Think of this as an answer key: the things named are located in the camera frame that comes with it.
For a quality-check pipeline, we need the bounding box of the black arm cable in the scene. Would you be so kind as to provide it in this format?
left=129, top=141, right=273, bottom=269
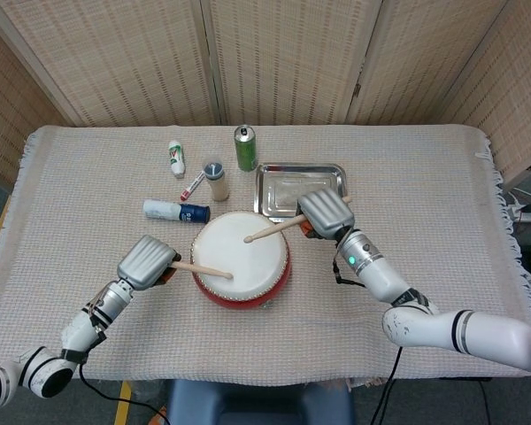
left=77, top=362, right=169, bottom=421
left=331, top=251, right=404, bottom=425

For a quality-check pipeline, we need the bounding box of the white bottle with blue cap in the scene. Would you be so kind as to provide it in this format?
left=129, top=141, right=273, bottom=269
left=142, top=198, right=212, bottom=224

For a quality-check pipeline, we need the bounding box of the red drum with white head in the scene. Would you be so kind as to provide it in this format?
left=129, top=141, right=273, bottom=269
left=189, top=211, right=292, bottom=312

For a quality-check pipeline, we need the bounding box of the red and white marker pen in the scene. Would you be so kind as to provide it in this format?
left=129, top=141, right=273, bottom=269
left=179, top=170, right=206, bottom=201

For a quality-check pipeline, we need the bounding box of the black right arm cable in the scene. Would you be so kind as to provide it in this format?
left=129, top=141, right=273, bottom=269
left=331, top=251, right=404, bottom=425

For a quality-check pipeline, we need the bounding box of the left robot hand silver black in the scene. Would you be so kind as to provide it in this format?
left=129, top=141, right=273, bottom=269
left=116, top=234, right=182, bottom=291

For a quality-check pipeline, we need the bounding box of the white power strip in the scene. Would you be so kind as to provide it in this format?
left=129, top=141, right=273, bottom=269
left=511, top=194, right=531, bottom=224

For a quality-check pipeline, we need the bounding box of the beige bottle with clear cap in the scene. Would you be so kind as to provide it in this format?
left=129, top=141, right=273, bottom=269
left=202, top=156, right=230, bottom=203

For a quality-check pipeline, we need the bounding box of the small white green-label bottle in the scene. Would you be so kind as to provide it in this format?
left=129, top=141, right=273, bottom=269
left=166, top=140, right=188, bottom=180

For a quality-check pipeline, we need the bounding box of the green drink can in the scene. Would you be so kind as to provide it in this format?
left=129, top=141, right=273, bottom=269
left=234, top=124, right=258, bottom=173

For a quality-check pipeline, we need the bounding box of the wooden drumstick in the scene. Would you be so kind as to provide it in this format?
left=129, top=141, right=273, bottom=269
left=172, top=260, right=235, bottom=281
left=242, top=196, right=353, bottom=244

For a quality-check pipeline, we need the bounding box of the rectangular stainless steel tray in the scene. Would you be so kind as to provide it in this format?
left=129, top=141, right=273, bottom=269
left=253, top=162, right=350, bottom=225

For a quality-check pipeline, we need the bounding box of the beige woven tablecloth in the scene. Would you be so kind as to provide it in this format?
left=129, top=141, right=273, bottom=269
left=0, top=124, right=531, bottom=389

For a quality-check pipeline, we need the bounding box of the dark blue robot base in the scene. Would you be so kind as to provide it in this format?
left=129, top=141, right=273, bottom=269
left=165, top=378, right=356, bottom=425

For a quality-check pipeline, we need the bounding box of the woven folding screen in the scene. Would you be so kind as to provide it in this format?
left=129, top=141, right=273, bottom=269
left=0, top=0, right=531, bottom=191

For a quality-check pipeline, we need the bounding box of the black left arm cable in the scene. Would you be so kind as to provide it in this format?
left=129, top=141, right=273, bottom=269
left=77, top=362, right=169, bottom=421

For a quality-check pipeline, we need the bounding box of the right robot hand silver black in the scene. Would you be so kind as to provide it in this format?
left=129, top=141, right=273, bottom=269
left=295, top=188, right=356, bottom=243

